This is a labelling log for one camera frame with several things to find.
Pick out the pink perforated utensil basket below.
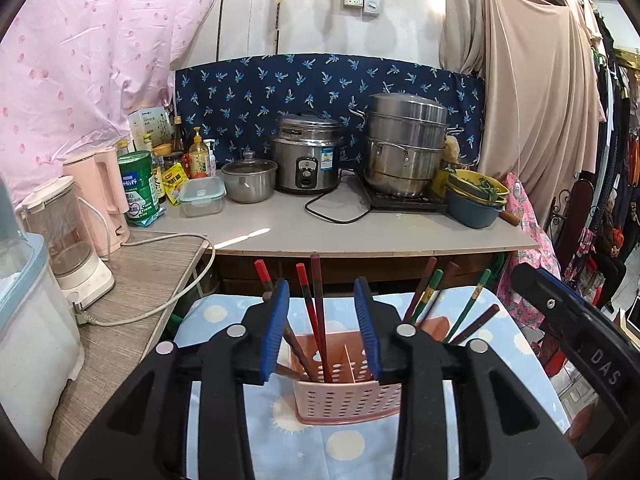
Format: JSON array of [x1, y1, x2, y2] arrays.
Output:
[[287, 312, 451, 426]]

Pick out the white carton box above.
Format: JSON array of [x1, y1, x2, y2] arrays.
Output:
[[127, 106, 174, 153]]

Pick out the black power cable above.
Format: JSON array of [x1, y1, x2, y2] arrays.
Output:
[[305, 170, 372, 224]]

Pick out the clear plastic food container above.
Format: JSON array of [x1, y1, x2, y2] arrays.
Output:
[[178, 176, 226, 218]]

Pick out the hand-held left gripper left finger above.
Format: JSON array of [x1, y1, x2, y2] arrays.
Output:
[[59, 280, 292, 480]]

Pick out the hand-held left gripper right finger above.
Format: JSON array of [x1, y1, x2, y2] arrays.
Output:
[[353, 276, 586, 480]]

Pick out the white blender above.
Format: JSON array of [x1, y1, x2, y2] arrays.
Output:
[[20, 176, 117, 311]]

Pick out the white storage bin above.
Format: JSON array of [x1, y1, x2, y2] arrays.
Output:
[[0, 175, 86, 462]]

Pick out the black induction cooker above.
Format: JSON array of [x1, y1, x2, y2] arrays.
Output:
[[357, 175, 449, 214]]

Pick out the pink electric kettle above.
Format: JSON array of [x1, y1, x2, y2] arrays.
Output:
[[62, 147, 132, 258]]

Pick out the yellow seasoning packet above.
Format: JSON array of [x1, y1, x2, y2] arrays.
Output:
[[162, 164, 190, 207]]

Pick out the green chopstick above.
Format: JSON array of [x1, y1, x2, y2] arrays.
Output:
[[445, 269, 493, 344], [410, 269, 445, 326]]

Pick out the hanging dark clothes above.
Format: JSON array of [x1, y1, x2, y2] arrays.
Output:
[[580, 0, 640, 311]]

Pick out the white power cord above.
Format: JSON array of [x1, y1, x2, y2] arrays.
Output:
[[74, 232, 217, 329]]

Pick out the green tin can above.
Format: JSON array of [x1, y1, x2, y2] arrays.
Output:
[[117, 150, 167, 226]]

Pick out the dark brown chopstick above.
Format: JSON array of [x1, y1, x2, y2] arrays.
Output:
[[452, 304, 501, 346], [282, 325, 319, 381], [402, 256, 439, 326], [420, 261, 460, 323]]

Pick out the person's right hand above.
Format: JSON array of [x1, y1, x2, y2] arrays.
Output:
[[567, 412, 621, 480]]

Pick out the pink dotted curtain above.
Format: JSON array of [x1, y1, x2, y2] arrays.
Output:
[[0, 0, 234, 206]]

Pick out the pink floral garment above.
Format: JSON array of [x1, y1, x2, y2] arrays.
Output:
[[497, 172, 564, 332]]

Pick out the yellow green bowl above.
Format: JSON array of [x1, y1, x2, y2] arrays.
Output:
[[445, 169, 511, 207]]

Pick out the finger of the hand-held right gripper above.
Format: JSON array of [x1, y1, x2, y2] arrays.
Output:
[[509, 261, 565, 320]]

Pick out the dark blue printed cloth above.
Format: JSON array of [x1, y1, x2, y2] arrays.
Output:
[[172, 54, 486, 171]]

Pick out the yellow soap bottle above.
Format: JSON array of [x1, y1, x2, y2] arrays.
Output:
[[189, 126, 211, 179]]

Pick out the steel rice cooker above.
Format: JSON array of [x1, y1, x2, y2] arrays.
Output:
[[270, 112, 347, 196]]

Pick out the green vegetables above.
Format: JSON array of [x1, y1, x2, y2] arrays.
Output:
[[462, 172, 502, 199]]

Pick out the dark metal chair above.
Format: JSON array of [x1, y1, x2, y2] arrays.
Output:
[[547, 175, 597, 286]]

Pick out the steel steamer pot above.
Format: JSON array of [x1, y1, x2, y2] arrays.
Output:
[[349, 92, 463, 199]]

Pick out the small steel lidded pot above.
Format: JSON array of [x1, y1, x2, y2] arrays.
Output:
[[221, 150, 279, 205]]

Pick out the blue printed tablecloth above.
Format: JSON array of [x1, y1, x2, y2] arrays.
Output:
[[170, 285, 571, 480]]

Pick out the blue saucepan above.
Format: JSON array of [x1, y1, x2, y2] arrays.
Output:
[[445, 187, 522, 230]]

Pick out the dark red chopstick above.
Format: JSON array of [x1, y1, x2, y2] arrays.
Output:
[[310, 254, 329, 381]]

